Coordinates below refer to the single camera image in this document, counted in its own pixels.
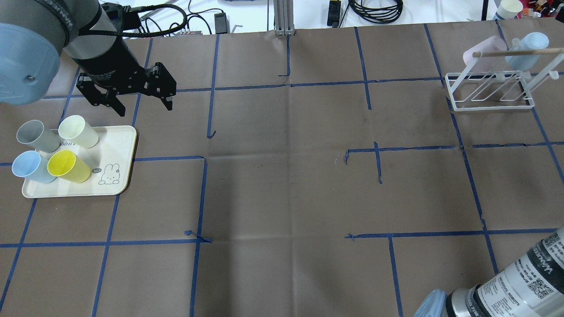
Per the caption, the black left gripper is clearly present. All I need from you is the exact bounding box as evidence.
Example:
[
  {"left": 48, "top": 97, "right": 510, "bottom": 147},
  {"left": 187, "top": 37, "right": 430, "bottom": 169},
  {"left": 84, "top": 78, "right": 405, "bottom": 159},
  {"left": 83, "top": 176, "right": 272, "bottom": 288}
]
[{"left": 76, "top": 42, "right": 177, "bottom": 117}]

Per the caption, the pink plastic cup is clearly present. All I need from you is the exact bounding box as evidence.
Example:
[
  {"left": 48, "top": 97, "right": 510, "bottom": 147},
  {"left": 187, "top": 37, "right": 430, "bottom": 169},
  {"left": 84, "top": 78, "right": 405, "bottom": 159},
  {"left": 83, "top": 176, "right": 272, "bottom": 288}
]
[{"left": 463, "top": 36, "right": 508, "bottom": 73}]

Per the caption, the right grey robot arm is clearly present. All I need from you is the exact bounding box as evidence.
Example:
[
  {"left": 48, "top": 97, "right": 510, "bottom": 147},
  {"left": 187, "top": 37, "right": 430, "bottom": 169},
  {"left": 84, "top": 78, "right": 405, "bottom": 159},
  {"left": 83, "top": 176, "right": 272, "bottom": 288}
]
[{"left": 415, "top": 228, "right": 564, "bottom": 317}]

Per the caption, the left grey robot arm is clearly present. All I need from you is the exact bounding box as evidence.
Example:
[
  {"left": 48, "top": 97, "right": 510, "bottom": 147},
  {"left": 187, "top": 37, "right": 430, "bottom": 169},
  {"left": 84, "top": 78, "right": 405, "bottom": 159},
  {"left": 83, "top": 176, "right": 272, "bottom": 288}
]
[{"left": 0, "top": 0, "right": 188, "bottom": 117}]

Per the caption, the pale green plastic cup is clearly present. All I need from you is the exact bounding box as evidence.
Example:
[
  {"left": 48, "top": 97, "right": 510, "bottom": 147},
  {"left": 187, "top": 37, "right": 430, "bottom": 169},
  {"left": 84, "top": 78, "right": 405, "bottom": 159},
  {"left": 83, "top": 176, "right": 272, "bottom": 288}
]
[{"left": 58, "top": 115, "right": 99, "bottom": 148}]

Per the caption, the yellow plastic cup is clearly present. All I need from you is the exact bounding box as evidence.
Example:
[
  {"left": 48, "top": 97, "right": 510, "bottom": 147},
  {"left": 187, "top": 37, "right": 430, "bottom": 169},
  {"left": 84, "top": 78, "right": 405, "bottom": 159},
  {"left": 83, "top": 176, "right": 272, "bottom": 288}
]
[{"left": 48, "top": 150, "right": 91, "bottom": 183}]

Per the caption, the grey plastic cup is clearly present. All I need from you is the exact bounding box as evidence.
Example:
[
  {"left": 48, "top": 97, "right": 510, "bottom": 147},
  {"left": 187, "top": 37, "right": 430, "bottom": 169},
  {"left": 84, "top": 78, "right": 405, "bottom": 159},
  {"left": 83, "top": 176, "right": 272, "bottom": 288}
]
[{"left": 16, "top": 120, "right": 60, "bottom": 153}]

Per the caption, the light blue plastic cup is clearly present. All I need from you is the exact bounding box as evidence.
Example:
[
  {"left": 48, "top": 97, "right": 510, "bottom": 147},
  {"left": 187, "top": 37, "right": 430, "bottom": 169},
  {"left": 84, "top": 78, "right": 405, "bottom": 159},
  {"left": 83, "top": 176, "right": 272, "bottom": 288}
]
[{"left": 11, "top": 151, "right": 56, "bottom": 183}]

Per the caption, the white paper cup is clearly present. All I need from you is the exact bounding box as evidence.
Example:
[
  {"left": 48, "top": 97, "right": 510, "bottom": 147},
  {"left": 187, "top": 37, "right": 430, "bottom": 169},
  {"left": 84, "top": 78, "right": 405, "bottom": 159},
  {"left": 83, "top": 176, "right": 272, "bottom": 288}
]
[{"left": 492, "top": 0, "right": 524, "bottom": 20}]

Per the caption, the cream plastic tray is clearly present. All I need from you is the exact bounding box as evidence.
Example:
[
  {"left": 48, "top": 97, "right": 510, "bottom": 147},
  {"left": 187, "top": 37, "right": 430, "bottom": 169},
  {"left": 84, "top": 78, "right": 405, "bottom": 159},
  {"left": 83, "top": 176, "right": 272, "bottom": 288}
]
[{"left": 22, "top": 125, "right": 137, "bottom": 199}]

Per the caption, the black power adapter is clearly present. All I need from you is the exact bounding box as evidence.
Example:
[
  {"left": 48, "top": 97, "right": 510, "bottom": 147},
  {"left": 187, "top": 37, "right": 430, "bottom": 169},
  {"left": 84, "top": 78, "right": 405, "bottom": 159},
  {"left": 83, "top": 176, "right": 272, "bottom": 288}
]
[{"left": 214, "top": 12, "right": 229, "bottom": 34}]

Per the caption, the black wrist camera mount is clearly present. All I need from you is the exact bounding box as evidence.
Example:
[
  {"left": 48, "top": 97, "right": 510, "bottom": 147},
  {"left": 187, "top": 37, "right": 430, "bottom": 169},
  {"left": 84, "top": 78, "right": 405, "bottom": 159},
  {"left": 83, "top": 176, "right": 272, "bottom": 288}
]
[{"left": 101, "top": 2, "right": 141, "bottom": 32}]

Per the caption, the aluminium frame post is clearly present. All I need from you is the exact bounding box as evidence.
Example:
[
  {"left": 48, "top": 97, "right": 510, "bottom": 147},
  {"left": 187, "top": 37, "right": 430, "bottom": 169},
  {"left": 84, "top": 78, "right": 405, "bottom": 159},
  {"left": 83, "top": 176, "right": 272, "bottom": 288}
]
[{"left": 273, "top": 0, "right": 295, "bottom": 36}]

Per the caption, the coiled black cable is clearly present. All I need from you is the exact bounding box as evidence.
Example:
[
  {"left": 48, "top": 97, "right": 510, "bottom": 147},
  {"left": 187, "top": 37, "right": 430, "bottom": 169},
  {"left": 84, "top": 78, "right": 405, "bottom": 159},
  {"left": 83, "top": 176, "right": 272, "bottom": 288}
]
[{"left": 348, "top": 0, "right": 404, "bottom": 23}]

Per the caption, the white wire dish rack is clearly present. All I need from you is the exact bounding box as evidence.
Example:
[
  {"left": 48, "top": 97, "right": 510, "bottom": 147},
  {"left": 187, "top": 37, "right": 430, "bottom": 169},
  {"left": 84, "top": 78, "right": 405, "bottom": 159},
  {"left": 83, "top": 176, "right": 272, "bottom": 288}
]
[{"left": 444, "top": 32, "right": 563, "bottom": 112}]

